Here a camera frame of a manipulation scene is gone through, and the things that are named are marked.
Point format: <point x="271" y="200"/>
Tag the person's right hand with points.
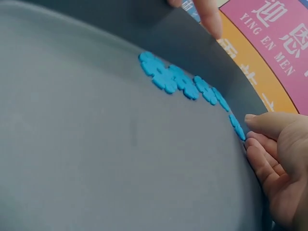
<point x="288" y="168"/>

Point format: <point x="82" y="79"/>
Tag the person's left hand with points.
<point x="211" y="16"/>

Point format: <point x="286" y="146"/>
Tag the person's right thumb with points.
<point x="267" y="125"/>

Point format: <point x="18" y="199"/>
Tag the person's left fingers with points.
<point x="211" y="19"/>

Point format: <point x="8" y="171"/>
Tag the person's right fingers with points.
<point x="262" y="156"/>

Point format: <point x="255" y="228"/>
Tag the grey plastic tray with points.
<point x="91" y="144"/>

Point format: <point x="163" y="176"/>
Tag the blue flower-shaped piece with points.
<point x="188" y="89"/>
<point x="237" y="126"/>
<point x="151" y="65"/>
<point x="222" y="101"/>
<point x="204" y="92"/>

